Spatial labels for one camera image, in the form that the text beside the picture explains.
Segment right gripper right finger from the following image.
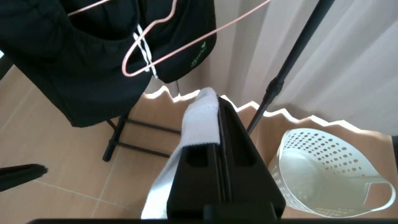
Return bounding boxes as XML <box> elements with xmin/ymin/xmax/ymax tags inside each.
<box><xmin>216</xmin><ymin>96</ymin><xmax>286</xmax><ymax>219</ymax></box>

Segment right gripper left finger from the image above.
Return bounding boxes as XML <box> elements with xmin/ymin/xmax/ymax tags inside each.
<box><xmin>167</xmin><ymin>143</ymin><xmax>223</xmax><ymax>219</ymax></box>

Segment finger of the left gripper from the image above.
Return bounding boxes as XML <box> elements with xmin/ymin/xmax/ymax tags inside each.
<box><xmin>0</xmin><ymin>164</ymin><xmax>49</xmax><ymax>193</ymax></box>

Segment white garment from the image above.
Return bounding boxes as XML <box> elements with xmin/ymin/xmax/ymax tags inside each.
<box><xmin>141</xmin><ymin>86</ymin><xmax>221</xmax><ymax>220</ymax></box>

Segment black shorts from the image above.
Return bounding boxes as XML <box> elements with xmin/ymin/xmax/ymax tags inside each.
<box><xmin>0</xmin><ymin>0</ymin><xmax>218</xmax><ymax>128</ymax></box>

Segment white laundry basket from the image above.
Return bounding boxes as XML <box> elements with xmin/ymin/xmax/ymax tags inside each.
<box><xmin>267</xmin><ymin>128</ymin><xmax>397</xmax><ymax>219</ymax></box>

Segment black clothes rack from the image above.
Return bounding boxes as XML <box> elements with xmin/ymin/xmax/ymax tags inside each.
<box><xmin>102</xmin><ymin>0</ymin><xmax>336</xmax><ymax>162</ymax></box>

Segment beige curtain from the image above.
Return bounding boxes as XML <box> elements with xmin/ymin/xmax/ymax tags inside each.
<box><xmin>144</xmin><ymin>0</ymin><xmax>398</xmax><ymax>136</ymax></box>

